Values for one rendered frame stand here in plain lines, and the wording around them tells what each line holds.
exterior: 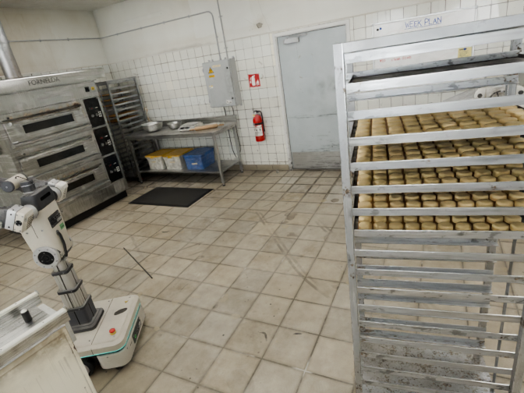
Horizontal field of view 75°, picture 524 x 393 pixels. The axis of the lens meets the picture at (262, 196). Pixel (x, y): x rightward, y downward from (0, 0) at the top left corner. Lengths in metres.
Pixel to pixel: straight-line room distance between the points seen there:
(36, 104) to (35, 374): 3.95
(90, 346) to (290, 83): 4.23
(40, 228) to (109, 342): 0.85
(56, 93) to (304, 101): 3.44
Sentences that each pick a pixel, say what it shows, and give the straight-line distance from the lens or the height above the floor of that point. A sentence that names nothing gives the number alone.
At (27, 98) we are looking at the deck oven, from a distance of 5.29.
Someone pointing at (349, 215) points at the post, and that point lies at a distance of 1.30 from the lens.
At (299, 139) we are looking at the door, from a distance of 5.53.
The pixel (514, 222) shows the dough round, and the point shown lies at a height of 1.15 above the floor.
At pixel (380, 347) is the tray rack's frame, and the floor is 0.15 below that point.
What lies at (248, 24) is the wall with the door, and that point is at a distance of 5.61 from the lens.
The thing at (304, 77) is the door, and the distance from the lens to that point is 5.33.
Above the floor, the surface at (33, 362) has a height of 0.77.
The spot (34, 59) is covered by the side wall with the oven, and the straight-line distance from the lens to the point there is 6.66.
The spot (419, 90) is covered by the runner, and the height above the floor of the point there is 1.59.
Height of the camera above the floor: 1.82
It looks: 22 degrees down
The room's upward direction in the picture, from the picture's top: 9 degrees counter-clockwise
